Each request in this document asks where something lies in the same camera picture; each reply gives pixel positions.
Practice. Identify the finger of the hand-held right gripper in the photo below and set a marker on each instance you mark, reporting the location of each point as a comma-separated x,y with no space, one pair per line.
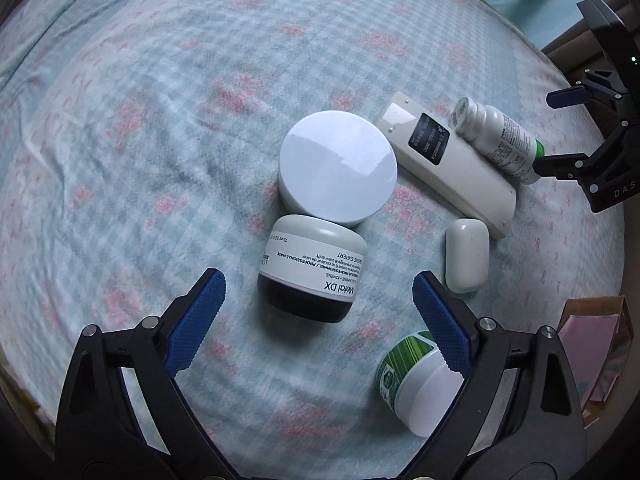
555,164
567,96

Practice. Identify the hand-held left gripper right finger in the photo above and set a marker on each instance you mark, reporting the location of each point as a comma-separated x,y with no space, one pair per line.
442,315

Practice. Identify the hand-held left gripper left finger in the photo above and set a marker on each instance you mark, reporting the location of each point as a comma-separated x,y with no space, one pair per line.
192,313

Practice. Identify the white bottle with green band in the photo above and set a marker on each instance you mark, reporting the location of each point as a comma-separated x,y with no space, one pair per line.
500,137

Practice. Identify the white earbuds case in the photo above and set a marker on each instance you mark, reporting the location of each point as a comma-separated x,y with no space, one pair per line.
466,255

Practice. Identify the green labelled white jar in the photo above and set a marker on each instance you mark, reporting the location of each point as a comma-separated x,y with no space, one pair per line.
415,375

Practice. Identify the white remote control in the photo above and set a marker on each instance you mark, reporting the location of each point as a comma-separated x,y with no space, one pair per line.
445,165

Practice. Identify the grey jar with black base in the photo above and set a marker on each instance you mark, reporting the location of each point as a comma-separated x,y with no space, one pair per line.
311,269

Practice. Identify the white round jar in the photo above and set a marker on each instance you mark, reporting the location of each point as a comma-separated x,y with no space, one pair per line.
336,167

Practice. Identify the cardboard box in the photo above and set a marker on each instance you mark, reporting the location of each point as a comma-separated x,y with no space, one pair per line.
595,355

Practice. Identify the checked floral blanket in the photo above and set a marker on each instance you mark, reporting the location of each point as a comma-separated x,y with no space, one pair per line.
200,85

